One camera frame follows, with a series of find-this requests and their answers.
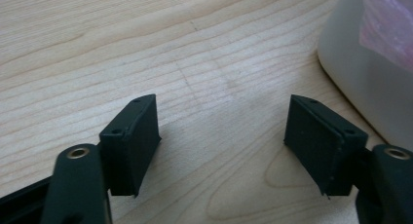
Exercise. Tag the pink packet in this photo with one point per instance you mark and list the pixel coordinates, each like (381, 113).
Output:
(388, 22)

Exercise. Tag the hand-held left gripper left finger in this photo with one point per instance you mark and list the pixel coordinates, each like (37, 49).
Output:
(130, 149)

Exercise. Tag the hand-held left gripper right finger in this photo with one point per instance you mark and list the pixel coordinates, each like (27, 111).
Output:
(321, 146)

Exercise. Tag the translucent white plastic container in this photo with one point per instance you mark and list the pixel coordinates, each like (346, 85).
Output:
(357, 71)

